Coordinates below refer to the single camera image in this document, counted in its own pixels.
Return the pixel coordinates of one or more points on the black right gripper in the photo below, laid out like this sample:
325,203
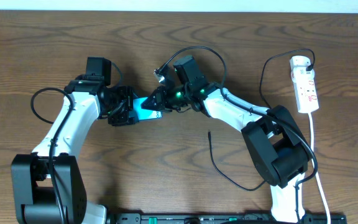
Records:
159,96

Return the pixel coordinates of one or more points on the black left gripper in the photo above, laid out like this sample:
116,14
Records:
123,109

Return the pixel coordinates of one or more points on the blue screen smartphone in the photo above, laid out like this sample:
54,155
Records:
140,114

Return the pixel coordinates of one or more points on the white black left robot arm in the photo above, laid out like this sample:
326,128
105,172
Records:
47,184

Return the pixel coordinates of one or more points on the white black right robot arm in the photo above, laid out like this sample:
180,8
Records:
277,147

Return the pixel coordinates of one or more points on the white power strip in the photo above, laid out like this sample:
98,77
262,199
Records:
304,85

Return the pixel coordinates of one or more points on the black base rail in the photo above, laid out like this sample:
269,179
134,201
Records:
255,216

